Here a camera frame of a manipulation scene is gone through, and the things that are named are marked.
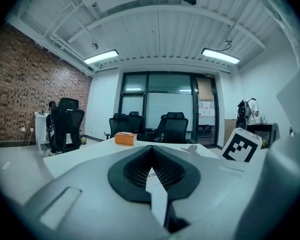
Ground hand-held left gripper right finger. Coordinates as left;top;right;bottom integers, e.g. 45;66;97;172
152;145;265;240

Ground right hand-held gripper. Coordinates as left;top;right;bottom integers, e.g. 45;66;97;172
221;127;263;164

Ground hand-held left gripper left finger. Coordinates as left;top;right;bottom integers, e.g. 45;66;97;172
24;145;171;240

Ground white paper sheets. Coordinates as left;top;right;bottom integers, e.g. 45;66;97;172
145;167;166;197

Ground brown cardboard board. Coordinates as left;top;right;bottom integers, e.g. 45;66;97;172
224;118;239;148

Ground black side table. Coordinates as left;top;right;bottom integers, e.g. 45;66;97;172
246;122;279;150

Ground group of pink-marked sheets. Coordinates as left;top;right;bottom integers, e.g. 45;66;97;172
197;100;216;127

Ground white table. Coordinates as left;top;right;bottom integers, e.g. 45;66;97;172
42;136;221;180

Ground black office chair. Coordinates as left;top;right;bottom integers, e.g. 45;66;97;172
154;111;191;145
49;97;86;155
108;112;131;140
126;111;145;135

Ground brown paper sheet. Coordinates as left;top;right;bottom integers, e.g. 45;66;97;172
196;78;215;102

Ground black-framed glass partition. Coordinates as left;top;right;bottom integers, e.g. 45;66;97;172
119;71;220;149

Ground orange box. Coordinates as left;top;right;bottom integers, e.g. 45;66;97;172
114;131;138;146

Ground small white desk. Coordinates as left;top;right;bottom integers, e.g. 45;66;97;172
34;110;53;152

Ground long ceiling light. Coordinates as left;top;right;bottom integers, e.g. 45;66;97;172
83;49;120;65
201;47;241;65

